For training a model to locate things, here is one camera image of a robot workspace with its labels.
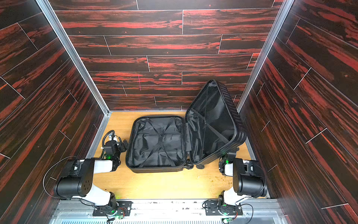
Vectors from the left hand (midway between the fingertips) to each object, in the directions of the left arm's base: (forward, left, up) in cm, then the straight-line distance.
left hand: (120, 141), depth 95 cm
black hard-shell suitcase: (-7, -59, +25) cm, 64 cm away
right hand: (+2, -72, +4) cm, 72 cm away
